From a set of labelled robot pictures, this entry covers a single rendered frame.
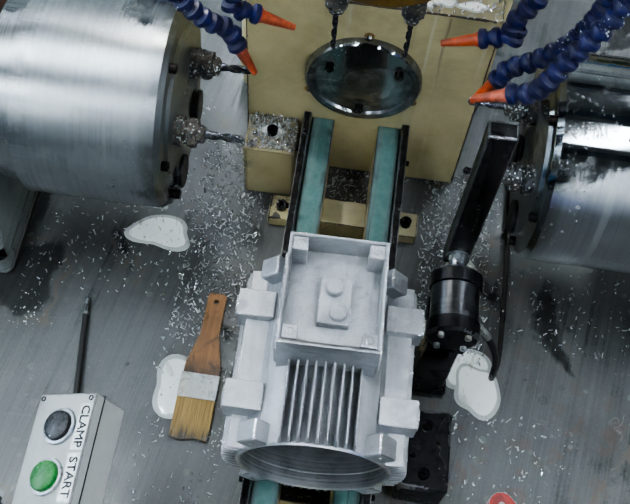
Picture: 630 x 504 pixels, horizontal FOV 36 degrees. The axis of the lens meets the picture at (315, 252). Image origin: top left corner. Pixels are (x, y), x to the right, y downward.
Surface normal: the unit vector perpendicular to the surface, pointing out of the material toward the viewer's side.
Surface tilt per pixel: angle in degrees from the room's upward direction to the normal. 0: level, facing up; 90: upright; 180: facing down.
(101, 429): 64
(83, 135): 58
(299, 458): 9
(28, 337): 0
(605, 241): 77
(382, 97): 90
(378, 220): 0
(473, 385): 0
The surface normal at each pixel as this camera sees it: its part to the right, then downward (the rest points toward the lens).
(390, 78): -0.13, 0.87
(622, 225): -0.10, 0.60
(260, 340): 0.05, -0.47
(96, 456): 0.91, -0.08
